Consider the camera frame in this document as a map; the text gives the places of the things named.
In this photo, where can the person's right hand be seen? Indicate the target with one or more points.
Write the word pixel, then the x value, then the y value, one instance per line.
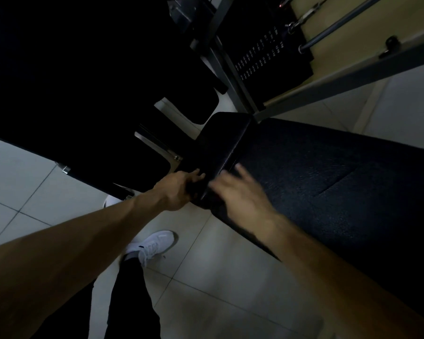
pixel 245 204

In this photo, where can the person's left hand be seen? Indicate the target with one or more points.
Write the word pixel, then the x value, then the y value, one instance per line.
pixel 173 194

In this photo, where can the person's right fingers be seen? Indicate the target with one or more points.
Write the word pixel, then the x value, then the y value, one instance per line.
pixel 233 183

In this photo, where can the person's left fingers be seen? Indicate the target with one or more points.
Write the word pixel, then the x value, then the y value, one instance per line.
pixel 195 177

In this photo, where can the black padded seat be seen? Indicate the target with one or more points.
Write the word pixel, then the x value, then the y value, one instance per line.
pixel 219 148

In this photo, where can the person's right forearm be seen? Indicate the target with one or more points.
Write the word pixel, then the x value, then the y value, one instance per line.
pixel 332 278

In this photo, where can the person's left forearm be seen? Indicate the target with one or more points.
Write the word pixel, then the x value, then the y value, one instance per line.
pixel 74 250

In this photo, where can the white sneaker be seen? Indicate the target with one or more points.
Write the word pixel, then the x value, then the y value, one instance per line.
pixel 153 246
pixel 111 201

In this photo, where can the black weight stack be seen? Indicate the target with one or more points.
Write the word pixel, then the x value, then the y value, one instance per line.
pixel 265 52

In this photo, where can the black trouser leg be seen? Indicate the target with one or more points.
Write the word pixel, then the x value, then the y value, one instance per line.
pixel 70 314
pixel 132 300

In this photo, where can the large black bench pad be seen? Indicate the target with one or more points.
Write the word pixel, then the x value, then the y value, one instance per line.
pixel 92 77

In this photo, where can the silver carabiner clip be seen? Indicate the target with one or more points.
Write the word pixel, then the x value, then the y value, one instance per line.
pixel 302 18

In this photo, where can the grey metal bar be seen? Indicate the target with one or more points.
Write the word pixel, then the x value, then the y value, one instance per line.
pixel 339 22

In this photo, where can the black adjustment knob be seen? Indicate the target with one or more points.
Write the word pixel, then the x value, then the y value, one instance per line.
pixel 391 45

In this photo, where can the silver metal seat bracket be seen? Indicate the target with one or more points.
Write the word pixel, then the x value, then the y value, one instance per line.
pixel 160 151

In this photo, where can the grey metal machine frame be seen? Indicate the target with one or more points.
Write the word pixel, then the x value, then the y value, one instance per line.
pixel 349 75

